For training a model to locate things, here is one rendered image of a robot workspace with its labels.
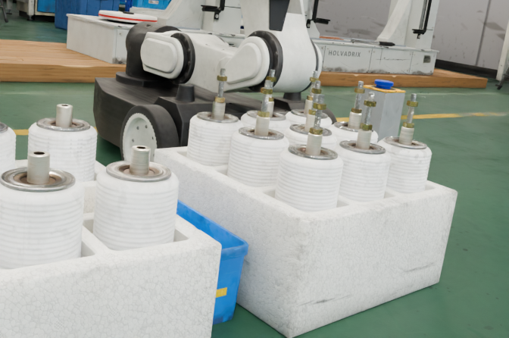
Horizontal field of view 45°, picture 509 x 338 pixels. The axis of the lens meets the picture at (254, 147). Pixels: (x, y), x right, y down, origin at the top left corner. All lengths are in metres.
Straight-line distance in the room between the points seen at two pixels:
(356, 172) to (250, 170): 0.17
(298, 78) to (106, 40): 1.80
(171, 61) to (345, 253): 0.91
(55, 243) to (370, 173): 0.51
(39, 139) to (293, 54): 0.69
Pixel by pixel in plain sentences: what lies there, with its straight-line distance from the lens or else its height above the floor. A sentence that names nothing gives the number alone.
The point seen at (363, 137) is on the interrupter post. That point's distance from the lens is 1.00.
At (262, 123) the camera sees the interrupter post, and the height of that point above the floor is 0.27.
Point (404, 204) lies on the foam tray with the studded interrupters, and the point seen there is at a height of 0.18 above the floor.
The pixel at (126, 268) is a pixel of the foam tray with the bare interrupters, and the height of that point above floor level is 0.17.
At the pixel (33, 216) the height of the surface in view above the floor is 0.23.
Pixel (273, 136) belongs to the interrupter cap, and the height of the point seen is 0.25.
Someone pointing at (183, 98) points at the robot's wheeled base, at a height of 0.22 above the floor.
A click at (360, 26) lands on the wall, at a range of 7.64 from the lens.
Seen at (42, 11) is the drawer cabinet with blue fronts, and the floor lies 0.09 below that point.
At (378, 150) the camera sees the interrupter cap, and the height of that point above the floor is 0.25.
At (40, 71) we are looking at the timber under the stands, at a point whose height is 0.05.
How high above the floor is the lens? 0.46
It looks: 13 degrees down
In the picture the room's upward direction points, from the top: 7 degrees clockwise
